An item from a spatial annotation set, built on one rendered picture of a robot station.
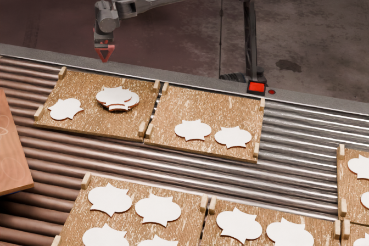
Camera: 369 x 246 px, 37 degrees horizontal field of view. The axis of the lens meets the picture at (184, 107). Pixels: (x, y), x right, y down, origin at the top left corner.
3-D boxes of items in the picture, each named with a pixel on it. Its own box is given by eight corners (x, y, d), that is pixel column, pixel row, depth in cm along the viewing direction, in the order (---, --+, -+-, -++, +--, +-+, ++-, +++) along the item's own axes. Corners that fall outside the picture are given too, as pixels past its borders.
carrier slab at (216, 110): (165, 88, 227) (165, 85, 226) (264, 104, 223) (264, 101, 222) (144, 144, 200) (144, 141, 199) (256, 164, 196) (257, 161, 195)
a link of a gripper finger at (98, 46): (113, 54, 202) (113, 32, 196) (114, 65, 196) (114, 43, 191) (94, 54, 201) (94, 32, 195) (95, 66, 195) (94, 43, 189)
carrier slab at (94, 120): (63, 72, 231) (63, 70, 230) (160, 86, 228) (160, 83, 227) (33, 126, 204) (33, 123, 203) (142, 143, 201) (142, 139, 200)
